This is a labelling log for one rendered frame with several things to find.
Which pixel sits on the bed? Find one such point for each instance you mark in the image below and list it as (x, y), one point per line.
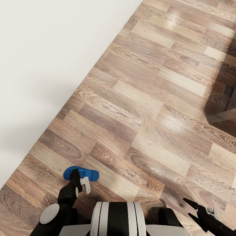
(226, 121)

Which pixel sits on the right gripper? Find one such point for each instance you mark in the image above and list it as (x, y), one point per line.
(204, 220)

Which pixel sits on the robot trunk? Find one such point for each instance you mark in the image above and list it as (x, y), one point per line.
(118, 219)

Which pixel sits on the sandal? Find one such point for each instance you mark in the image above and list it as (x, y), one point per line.
(92, 175)

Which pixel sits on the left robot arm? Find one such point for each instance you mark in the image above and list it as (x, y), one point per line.
(54, 216)

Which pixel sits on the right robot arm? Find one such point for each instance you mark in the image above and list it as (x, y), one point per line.
(208, 220)

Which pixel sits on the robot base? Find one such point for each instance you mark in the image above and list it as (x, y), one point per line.
(168, 225)

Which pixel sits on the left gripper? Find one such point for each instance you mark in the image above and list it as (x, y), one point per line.
(75, 176)

